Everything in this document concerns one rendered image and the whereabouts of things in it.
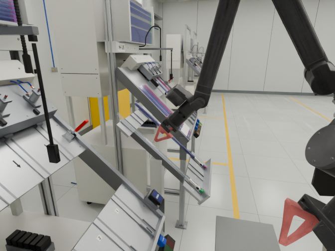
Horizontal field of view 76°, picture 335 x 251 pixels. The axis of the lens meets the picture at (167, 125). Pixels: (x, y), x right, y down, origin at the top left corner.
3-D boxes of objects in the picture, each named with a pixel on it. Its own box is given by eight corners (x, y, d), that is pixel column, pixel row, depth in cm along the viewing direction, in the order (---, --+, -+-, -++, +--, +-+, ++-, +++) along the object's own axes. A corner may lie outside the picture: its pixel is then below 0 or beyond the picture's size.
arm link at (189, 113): (199, 109, 81) (199, 104, 86) (186, 97, 80) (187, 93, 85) (187, 121, 84) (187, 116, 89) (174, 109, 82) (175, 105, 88)
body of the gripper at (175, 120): (162, 122, 83) (175, 109, 81) (168, 115, 93) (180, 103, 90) (174, 134, 84) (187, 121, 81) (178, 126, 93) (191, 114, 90)
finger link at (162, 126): (147, 137, 84) (163, 121, 81) (152, 131, 91) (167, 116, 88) (159, 149, 85) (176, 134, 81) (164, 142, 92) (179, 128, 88)
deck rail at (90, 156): (154, 222, 84) (165, 214, 82) (153, 226, 82) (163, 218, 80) (16, 93, 80) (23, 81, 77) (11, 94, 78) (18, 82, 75)
